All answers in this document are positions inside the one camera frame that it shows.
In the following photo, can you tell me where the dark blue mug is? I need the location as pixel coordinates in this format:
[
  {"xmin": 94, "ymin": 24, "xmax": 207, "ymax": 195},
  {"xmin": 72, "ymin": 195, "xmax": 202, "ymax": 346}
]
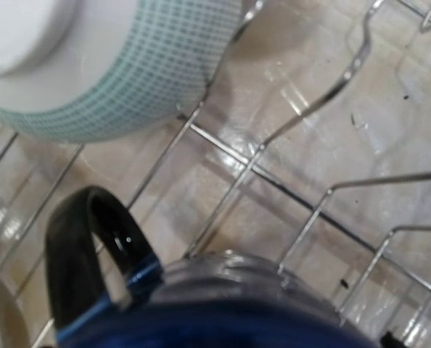
[{"xmin": 45, "ymin": 186, "xmax": 375, "ymax": 347}]

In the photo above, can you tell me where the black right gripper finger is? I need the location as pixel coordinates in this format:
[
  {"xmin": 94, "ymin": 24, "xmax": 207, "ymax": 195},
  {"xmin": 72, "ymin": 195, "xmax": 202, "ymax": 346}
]
[{"xmin": 380, "ymin": 331, "xmax": 406, "ymax": 348}]

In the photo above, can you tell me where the grey striped ceramic bowl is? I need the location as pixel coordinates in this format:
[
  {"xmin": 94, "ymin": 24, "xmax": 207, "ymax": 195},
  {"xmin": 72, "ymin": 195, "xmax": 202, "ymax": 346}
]
[{"xmin": 0, "ymin": 1, "xmax": 242, "ymax": 143}]

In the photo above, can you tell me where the white ceramic mug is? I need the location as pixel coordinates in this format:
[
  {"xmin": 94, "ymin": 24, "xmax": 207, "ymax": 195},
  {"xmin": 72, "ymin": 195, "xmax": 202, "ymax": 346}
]
[{"xmin": 0, "ymin": 299, "xmax": 27, "ymax": 347}]

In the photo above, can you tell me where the metal wire dish rack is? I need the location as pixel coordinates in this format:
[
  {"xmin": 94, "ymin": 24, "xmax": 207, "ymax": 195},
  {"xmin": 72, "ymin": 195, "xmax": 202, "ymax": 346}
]
[{"xmin": 0, "ymin": 1, "xmax": 431, "ymax": 347}]

